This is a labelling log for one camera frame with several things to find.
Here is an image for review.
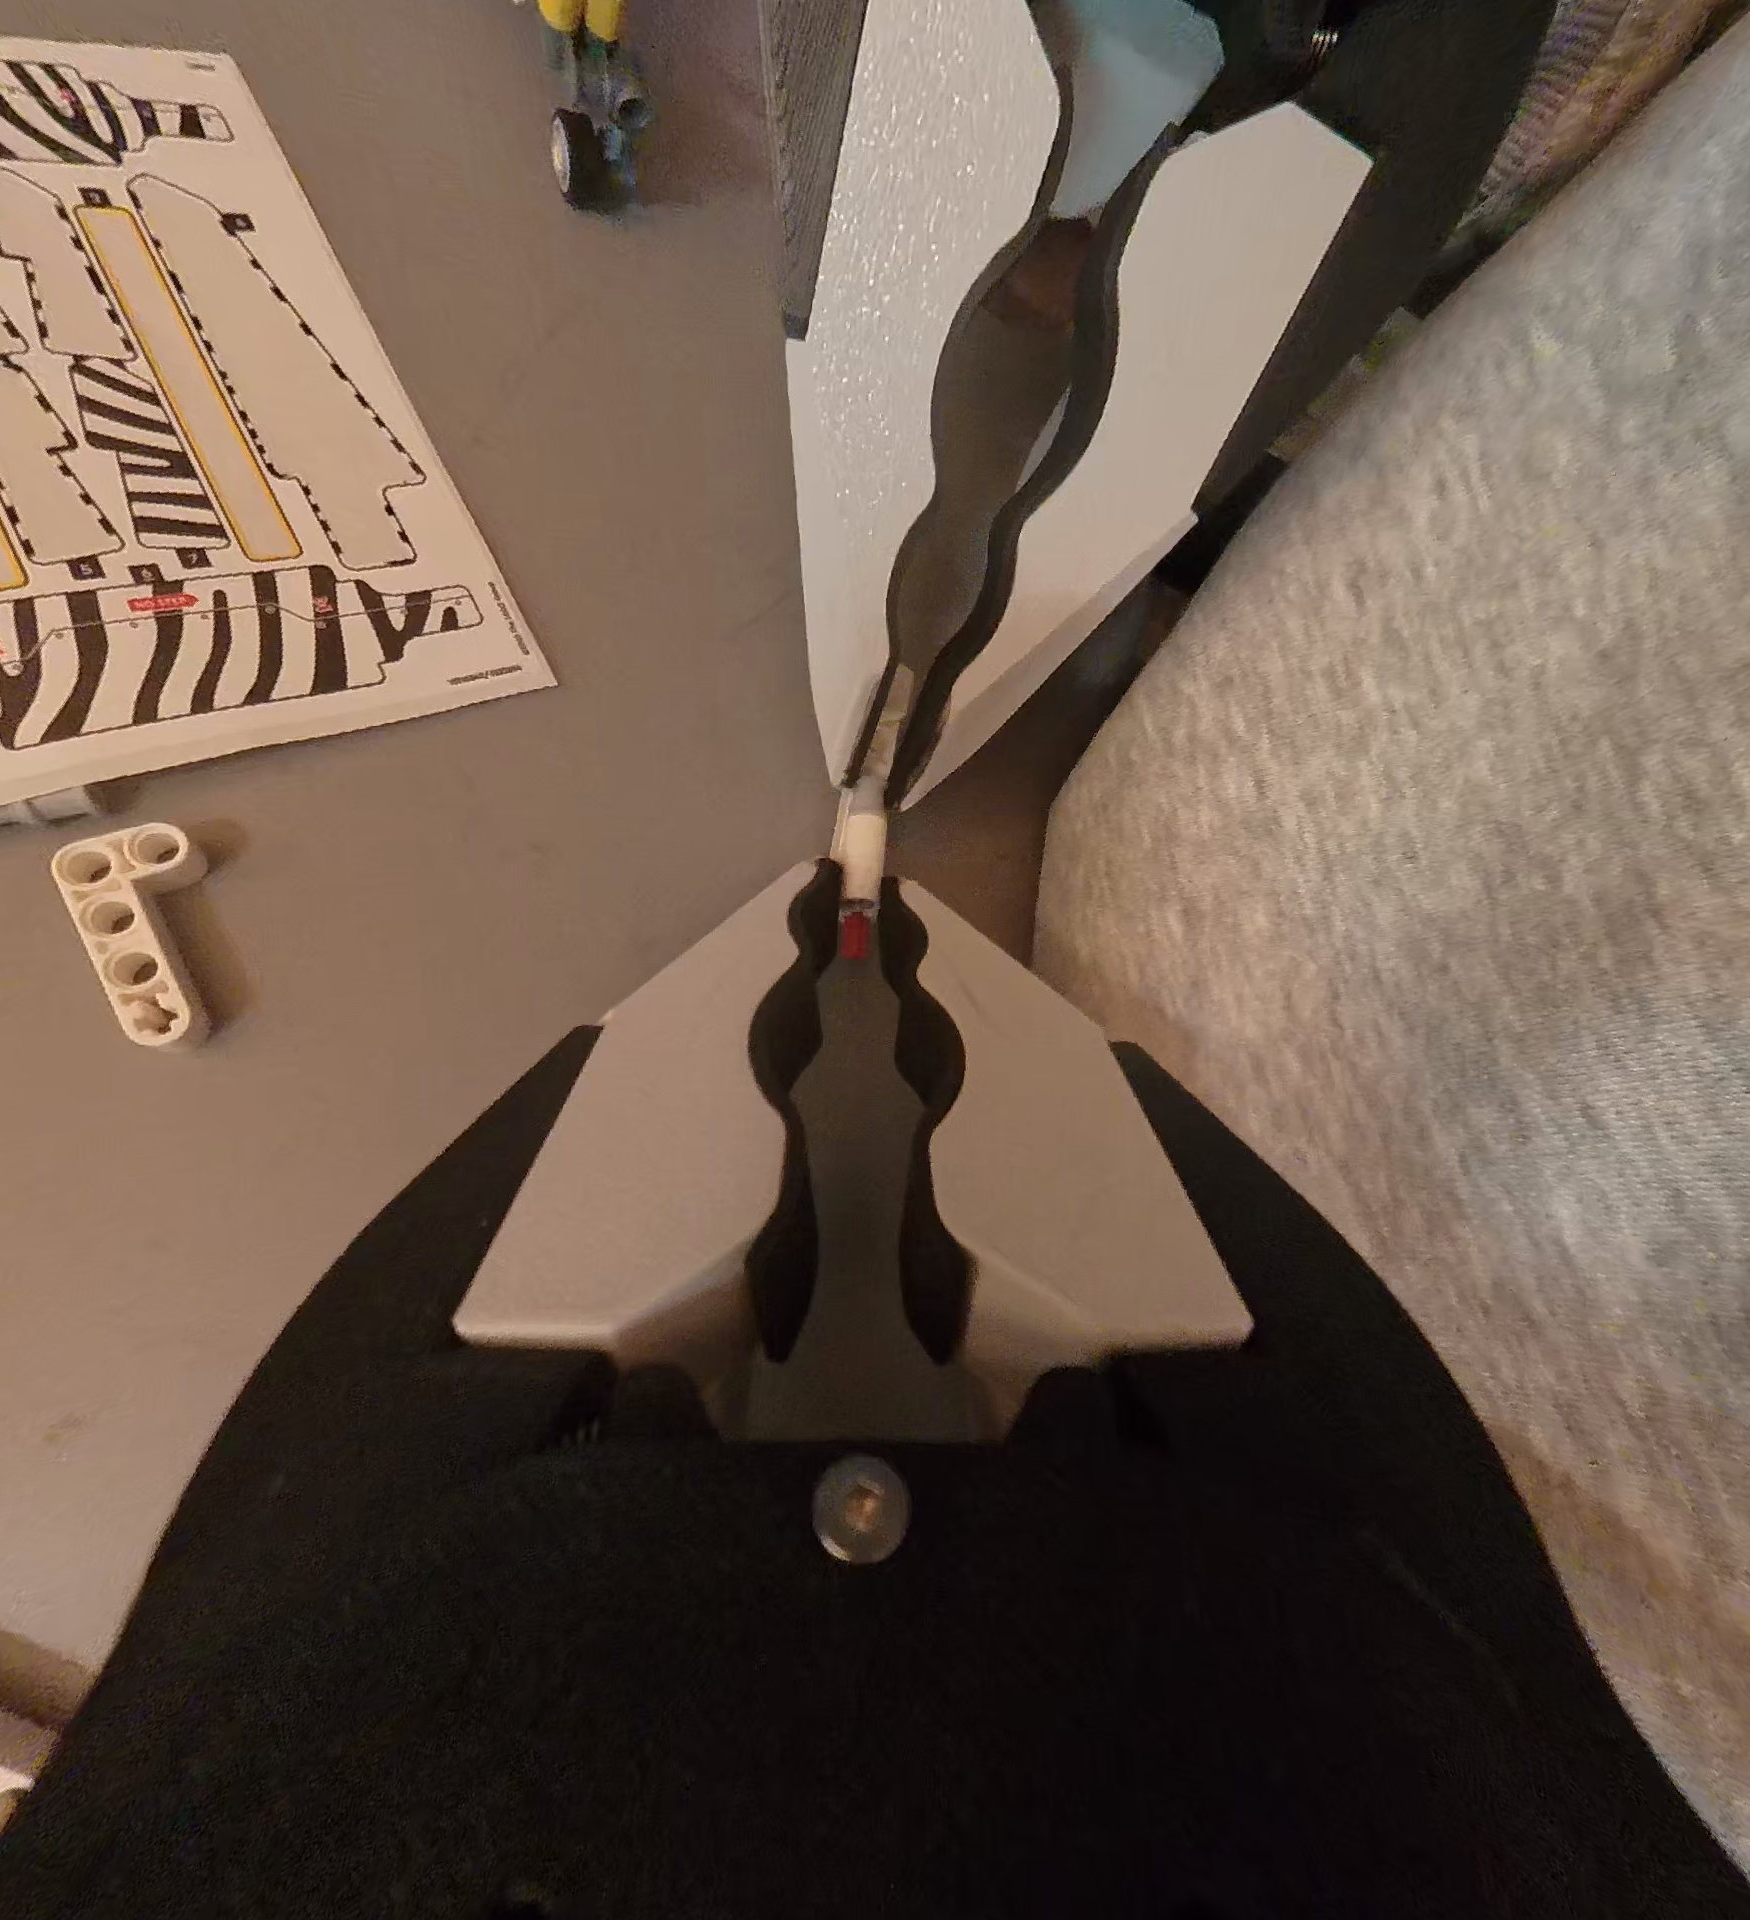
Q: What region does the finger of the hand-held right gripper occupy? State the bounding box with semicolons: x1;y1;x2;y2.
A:
886;99;1377;816
784;0;1225;797

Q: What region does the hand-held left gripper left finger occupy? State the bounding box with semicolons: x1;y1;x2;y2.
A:
449;855;838;1364

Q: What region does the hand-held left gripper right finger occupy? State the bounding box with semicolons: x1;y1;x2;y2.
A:
875;873;1254;1428

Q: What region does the yellow black lego model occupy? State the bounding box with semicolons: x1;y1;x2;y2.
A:
535;0;655;217

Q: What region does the white lego L-beam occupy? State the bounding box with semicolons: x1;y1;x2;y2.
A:
47;824;217;1048

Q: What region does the zebra sticker sheet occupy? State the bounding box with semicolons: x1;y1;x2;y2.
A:
0;49;563;838

